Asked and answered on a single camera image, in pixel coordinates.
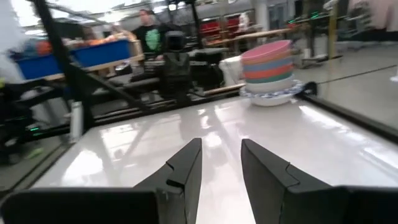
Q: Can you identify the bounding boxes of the blue patterned white bowl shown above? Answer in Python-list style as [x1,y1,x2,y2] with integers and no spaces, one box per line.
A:
[241,88,301,99]
[248,91,295,108]
[239,79,305,96]

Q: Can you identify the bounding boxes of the red storage bin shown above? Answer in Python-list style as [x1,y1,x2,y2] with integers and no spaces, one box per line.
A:
[225,17,242,35]
[200,20,222,40]

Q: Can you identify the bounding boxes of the orange bowl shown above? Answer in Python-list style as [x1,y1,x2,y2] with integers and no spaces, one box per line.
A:
[242,51,293,67]

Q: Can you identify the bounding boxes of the blue storage bin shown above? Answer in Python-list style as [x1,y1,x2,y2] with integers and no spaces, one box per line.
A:
[70,39,132,68]
[14,52,63,80]

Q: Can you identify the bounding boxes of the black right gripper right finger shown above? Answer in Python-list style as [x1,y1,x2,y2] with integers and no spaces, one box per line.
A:
[241,139,332,224]

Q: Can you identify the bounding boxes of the white bag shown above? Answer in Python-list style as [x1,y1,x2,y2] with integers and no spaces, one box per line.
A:
[218,55,246,87]

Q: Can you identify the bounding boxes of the white bottle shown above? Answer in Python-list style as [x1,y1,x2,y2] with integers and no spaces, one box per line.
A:
[69,101,84,143]

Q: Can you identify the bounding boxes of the black clamp knob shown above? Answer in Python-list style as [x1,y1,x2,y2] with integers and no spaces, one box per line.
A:
[306,81,318,96]

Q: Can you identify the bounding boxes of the long wooden table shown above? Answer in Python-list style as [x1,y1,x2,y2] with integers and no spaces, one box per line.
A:
[203,26,312,50]

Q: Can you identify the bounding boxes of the pale hanging curtain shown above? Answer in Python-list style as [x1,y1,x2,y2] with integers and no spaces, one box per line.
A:
[348,0,398,34]

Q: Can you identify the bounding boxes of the red bowl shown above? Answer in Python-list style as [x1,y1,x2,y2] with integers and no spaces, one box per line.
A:
[244,63,295,80]

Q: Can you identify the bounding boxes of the beige bowl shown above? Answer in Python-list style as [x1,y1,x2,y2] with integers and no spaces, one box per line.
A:
[245,76,296,93]

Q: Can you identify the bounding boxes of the pink bowl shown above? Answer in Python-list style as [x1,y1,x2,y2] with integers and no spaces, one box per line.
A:
[241,39,292,62]

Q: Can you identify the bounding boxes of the teal bowl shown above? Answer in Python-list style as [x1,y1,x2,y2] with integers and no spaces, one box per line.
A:
[245,73,295,85]

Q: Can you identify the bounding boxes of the person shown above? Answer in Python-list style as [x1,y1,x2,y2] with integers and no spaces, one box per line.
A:
[132,8,172,62]

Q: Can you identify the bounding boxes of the yellow post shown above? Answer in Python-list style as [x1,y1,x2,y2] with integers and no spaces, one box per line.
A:
[327,0,339,62]

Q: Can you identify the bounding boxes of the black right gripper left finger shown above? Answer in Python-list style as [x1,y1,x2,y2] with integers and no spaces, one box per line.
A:
[133,138,203,224]

